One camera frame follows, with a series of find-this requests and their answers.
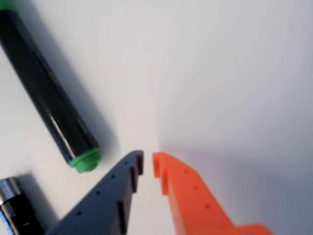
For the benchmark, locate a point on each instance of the black marker with green cap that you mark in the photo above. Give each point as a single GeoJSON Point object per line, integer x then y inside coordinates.
{"type": "Point", "coordinates": [44, 85]}

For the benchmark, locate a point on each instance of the black cylindrical battery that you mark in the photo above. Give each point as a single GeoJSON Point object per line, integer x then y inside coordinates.
{"type": "Point", "coordinates": [17, 210]}

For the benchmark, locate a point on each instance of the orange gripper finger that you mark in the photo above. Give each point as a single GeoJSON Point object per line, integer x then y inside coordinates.
{"type": "Point", "coordinates": [190, 200]}

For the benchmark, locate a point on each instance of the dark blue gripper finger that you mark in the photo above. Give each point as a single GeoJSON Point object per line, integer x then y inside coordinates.
{"type": "Point", "coordinates": [105, 203]}

